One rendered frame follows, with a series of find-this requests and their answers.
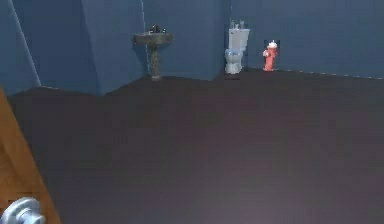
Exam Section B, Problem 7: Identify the red toilet brush holder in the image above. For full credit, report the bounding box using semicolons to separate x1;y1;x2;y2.
262;40;279;72

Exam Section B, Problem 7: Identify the brown wooden room door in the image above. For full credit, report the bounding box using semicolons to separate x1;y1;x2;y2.
0;87;62;224

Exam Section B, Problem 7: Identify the dark stone pedestal sink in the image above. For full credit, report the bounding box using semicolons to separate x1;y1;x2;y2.
133;31;175;82

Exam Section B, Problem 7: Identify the silver round door knob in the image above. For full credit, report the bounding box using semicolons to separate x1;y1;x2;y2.
0;197;46;224

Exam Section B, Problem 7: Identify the white toilet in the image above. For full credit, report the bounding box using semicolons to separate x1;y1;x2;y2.
224;27;251;75

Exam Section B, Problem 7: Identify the black sink faucet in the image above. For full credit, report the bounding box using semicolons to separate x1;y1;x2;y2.
146;23;168;34

